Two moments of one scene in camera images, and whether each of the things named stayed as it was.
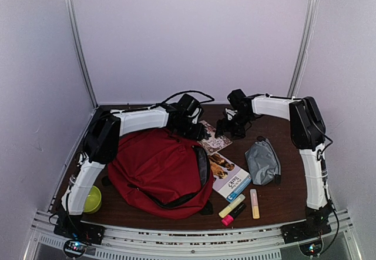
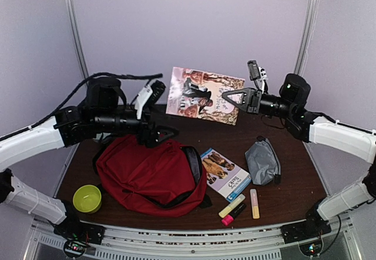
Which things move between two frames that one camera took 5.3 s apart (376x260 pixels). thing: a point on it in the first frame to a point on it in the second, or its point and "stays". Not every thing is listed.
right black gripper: (221, 128) to (251, 99)
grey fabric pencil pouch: (264, 162) stays
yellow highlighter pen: (231, 205) stays
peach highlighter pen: (254, 204) stays
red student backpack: (160, 174) stays
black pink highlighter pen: (228, 219) stays
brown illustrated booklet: (211, 144) to (197, 94)
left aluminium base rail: (73, 156) stays
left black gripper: (198, 134) to (150, 139)
